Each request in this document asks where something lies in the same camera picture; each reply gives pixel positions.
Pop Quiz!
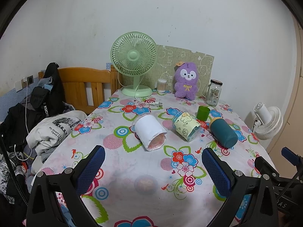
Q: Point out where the white charging cable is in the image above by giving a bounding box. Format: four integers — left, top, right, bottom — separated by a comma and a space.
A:
14, 77, 33, 160

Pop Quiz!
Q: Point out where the purple plush toy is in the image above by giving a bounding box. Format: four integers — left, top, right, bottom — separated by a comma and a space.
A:
174, 61, 200, 100

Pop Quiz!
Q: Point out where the green patterned board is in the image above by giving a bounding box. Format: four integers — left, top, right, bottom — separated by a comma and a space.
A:
144, 44, 215, 97

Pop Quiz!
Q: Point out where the glass jar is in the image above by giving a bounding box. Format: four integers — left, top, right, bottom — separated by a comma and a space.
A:
205, 79, 223, 106

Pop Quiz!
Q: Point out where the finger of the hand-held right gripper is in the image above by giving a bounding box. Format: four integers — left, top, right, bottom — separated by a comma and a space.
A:
281, 147, 303, 182
254, 156, 280, 178

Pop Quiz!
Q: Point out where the beige wooden door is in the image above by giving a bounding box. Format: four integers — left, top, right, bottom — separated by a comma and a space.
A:
267, 12, 303, 161

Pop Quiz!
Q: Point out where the clear cup with white paper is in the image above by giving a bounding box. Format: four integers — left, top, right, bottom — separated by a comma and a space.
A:
132, 114, 167, 152

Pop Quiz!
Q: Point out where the white fan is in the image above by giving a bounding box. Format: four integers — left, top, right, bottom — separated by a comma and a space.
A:
251, 102, 284, 140

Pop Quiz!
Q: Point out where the black cable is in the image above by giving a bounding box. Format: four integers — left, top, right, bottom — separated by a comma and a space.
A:
0, 135, 30, 207

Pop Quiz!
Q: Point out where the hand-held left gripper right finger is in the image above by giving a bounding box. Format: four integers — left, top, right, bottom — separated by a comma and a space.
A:
201, 148, 280, 227

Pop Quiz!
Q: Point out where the cotton swab container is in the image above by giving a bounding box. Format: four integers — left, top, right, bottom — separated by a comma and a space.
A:
157, 78, 168, 93

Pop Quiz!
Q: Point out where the denim garment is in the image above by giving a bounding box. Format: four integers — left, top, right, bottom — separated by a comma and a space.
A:
38, 75, 54, 93

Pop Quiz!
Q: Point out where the white printed garment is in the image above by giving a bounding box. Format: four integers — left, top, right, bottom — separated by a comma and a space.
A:
26, 111, 88, 163

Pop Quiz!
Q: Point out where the white power cable with plug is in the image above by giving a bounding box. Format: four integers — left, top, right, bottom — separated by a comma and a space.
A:
118, 71, 163, 108

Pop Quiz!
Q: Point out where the dark jacket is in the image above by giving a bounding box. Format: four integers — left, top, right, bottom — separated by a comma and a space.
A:
0, 97, 45, 153

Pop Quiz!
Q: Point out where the green desk fan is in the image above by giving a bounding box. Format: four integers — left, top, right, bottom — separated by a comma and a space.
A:
110, 32, 158, 97

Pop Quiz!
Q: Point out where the floral tablecloth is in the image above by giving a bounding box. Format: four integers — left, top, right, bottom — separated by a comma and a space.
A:
31, 89, 280, 227

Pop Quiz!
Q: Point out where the small green cup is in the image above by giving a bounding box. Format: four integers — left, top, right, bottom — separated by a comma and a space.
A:
197, 106, 211, 120

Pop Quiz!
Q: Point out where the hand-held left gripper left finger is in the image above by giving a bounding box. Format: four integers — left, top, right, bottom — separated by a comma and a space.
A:
26, 145, 106, 227

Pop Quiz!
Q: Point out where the clear cup with cartoon label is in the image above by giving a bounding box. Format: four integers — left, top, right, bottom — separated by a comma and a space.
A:
172, 112, 201, 142

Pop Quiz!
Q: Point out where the teal cup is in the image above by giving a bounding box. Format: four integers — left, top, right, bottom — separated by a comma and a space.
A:
209, 117, 238, 149

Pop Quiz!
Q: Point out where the wooden bed headboard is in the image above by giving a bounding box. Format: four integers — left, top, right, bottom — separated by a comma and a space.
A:
58, 64, 123, 115

